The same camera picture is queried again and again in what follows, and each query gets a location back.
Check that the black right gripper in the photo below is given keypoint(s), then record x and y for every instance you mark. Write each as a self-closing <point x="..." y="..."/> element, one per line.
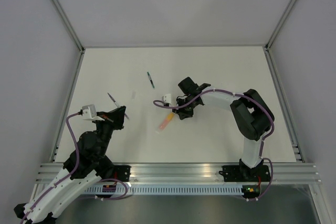
<point x="182" y="114"/>

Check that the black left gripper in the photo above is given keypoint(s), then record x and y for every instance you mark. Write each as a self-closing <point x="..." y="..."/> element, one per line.
<point x="115" y="117"/>

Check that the purple marker pen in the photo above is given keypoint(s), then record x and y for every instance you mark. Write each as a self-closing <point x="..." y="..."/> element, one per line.
<point x="117" y="104"/>

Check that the pink highlighter pen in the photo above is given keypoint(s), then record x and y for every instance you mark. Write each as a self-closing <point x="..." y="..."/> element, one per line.
<point x="163" y="124"/>

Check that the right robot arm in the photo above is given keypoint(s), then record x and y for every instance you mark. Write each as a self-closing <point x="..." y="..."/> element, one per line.
<point x="253" y="118"/>

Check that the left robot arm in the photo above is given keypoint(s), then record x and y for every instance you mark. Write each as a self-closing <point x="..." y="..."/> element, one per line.
<point x="86" y="165"/>

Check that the green pen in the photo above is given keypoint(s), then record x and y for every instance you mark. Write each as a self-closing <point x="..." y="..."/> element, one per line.
<point x="150" y="80"/>

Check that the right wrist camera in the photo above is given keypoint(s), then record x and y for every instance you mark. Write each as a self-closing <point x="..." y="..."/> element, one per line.
<point x="167" y="99"/>

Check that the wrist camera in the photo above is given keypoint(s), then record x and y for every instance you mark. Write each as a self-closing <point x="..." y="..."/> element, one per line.
<point x="167" y="99"/>
<point x="89" y="113"/>

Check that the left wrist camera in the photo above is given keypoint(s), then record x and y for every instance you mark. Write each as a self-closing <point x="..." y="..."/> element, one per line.
<point x="89" y="113"/>

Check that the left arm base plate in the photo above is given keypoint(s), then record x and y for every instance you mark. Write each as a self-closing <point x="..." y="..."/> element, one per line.
<point x="120" y="172"/>

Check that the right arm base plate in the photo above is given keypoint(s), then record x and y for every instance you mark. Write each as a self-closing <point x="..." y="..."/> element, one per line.
<point x="234" y="173"/>

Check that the white slotted cable duct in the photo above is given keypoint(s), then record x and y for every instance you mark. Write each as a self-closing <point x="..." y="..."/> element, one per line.
<point x="118" y="190"/>

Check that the aluminium frame rail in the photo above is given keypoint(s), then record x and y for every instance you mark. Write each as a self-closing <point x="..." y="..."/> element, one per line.
<point x="207" y="174"/>

